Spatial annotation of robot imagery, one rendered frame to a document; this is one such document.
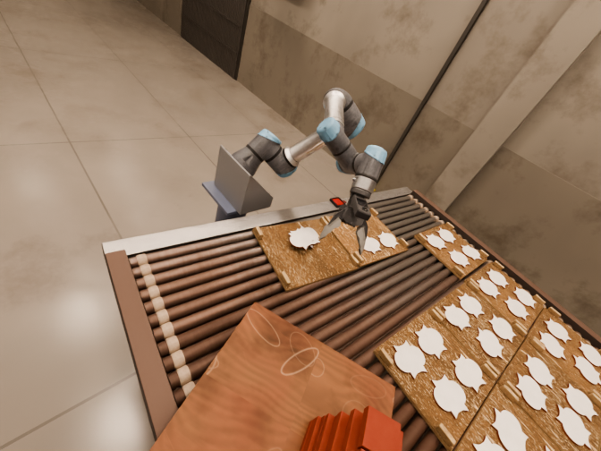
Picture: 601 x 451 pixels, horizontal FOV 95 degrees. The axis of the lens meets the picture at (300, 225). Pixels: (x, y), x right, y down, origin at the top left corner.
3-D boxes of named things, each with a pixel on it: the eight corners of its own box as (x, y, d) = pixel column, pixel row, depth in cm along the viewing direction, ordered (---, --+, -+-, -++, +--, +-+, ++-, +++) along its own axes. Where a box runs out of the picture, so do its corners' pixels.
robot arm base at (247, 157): (226, 150, 141) (241, 136, 141) (242, 165, 154) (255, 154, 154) (241, 165, 133) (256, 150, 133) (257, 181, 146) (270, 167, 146)
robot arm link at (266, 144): (245, 142, 145) (263, 124, 145) (262, 161, 152) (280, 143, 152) (249, 145, 135) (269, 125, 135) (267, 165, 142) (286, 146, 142)
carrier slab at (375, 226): (319, 219, 153) (321, 217, 152) (368, 210, 177) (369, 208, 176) (359, 268, 135) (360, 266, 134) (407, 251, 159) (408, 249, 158)
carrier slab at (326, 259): (251, 231, 129) (252, 228, 128) (319, 220, 152) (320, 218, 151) (285, 292, 110) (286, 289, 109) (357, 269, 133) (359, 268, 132)
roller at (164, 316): (147, 319, 90) (146, 311, 87) (432, 218, 209) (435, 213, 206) (151, 332, 87) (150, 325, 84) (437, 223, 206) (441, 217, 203)
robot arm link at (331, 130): (338, 72, 121) (339, 118, 86) (351, 94, 126) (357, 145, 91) (317, 89, 126) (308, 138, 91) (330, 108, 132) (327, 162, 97)
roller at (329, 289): (160, 361, 82) (161, 354, 79) (448, 232, 202) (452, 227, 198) (165, 377, 80) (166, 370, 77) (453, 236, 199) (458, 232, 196)
